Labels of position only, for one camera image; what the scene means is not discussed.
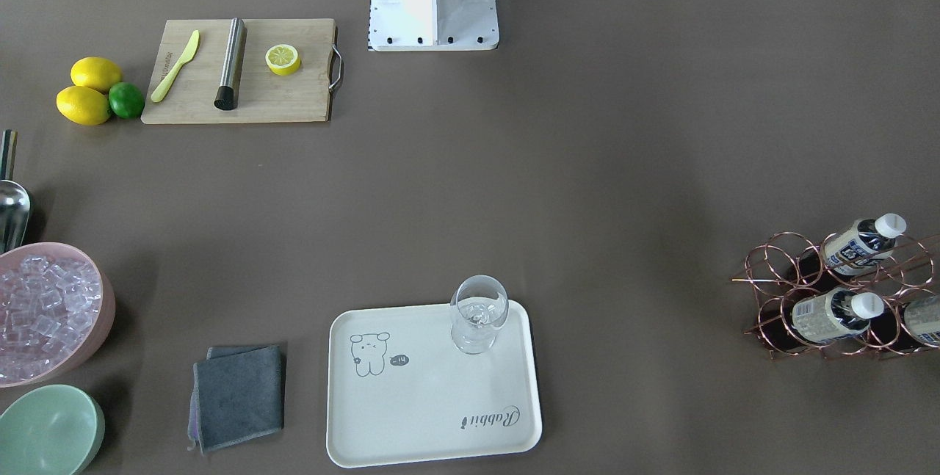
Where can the tea bottle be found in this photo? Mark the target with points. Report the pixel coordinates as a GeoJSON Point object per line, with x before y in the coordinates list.
{"type": "Point", "coordinates": [858, 250]}
{"type": "Point", "coordinates": [910, 327]}
{"type": "Point", "coordinates": [793, 325]}

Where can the copper wire bottle basket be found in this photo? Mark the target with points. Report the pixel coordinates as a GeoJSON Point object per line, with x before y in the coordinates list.
{"type": "Point", "coordinates": [772, 271]}

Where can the green lime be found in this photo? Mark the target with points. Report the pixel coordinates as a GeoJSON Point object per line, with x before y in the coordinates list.
{"type": "Point", "coordinates": [126, 100]}

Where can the half lemon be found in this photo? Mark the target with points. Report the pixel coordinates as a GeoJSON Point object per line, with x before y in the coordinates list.
{"type": "Point", "coordinates": [283, 59]}

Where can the pink bowl of ice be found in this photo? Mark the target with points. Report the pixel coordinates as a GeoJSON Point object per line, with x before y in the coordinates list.
{"type": "Point", "coordinates": [57, 309]}

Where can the tea bottle front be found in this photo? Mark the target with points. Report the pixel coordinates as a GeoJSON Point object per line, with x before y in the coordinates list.
{"type": "Point", "coordinates": [910, 327]}
{"type": "Point", "coordinates": [793, 325]}

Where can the yellow plastic knife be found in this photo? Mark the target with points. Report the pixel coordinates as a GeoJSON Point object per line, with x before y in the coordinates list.
{"type": "Point", "coordinates": [185, 57]}

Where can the bamboo cutting board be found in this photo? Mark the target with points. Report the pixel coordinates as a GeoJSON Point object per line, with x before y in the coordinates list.
{"type": "Point", "coordinates": [303, 97]}

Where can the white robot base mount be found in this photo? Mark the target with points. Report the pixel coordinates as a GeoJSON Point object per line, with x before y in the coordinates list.
{"type": "Point", "coordinates": [433, 25]}

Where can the mint green bowl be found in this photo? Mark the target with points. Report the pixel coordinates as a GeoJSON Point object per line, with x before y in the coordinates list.
{"type": "Point", "coordinates": [56, 429]}

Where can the tea bottle rear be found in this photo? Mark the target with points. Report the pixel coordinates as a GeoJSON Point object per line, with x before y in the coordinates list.
{"type": "Point", "coordinates": [858, 250]}

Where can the whole lemon lower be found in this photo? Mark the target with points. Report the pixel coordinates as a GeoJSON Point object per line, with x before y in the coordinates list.
{"type": "Point", "coordinates": [83, 105]}

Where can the whole lemon upper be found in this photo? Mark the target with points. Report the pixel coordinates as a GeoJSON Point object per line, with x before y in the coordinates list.
{"type": "Point", "coordinates": [97, 73]}

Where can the clear wine glass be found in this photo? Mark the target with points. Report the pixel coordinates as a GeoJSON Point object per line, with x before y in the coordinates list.
{"type": "Point", "coordinates": [479, 310]}

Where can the steel muddler black tip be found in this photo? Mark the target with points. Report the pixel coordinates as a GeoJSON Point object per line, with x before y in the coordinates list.
{"type": "Point", "coordinates": [227, 93]}

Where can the whole lemon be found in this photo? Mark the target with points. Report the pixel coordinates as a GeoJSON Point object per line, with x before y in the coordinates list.
{"type": "Point", "coordinates": [97, 73]}
{"type": "Point", "coordinates": [83, 105]}

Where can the cream rabbit tray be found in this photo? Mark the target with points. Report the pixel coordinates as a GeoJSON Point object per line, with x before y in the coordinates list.
{"type": "Point", "coordinates": [399, 391]}

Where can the steel ice scoop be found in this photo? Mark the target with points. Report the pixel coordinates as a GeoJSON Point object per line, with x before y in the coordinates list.
{"type": "Point", "coordinates": [16, 204]}

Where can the grey folded cloth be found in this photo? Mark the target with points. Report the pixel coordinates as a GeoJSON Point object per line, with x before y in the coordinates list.
{"type": "Point", "coordinates": [237, 395]}

